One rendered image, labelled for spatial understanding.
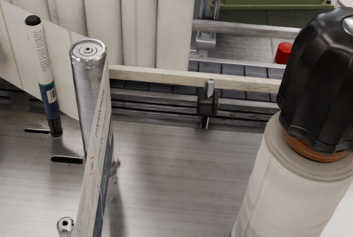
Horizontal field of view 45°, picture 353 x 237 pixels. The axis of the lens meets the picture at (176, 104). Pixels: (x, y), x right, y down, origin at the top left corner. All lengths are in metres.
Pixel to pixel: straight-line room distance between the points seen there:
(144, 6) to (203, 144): 0.21
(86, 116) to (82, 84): 0.05
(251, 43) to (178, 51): 0.27
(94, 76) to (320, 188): 0.24
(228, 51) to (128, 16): 0.29
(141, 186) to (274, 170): 0.23
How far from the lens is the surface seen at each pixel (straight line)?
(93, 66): 0.43
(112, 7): 0.61
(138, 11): 0.60
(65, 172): 0.57
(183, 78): 0.65
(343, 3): 0.63
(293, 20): 0.97
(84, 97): 0.46
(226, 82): 0.65
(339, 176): 0.37
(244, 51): 0.85
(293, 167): 0.36
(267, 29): 0.68
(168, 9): 0.59
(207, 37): 0.75
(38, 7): 0.64
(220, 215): 0.54
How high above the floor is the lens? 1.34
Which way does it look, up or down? 45 degrees down
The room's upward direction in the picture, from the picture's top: 5 degrees clockwise
